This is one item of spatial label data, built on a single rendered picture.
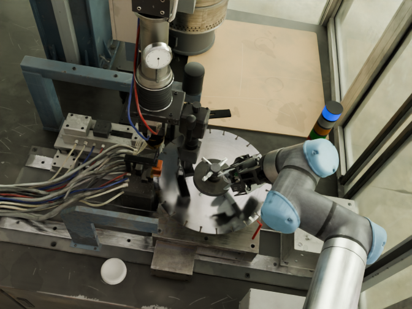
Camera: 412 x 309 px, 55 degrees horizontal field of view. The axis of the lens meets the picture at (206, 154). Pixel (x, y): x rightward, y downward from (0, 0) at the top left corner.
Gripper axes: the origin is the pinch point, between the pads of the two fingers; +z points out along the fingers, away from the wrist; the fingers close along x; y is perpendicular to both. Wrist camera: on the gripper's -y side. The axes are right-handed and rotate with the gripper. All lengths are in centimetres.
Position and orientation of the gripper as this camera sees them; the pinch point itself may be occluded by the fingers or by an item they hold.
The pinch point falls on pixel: (228, 176)
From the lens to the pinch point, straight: 105.6
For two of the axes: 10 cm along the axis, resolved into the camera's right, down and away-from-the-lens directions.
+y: -7.5, 3.5, -5.6
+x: 3.9, 9.2, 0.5
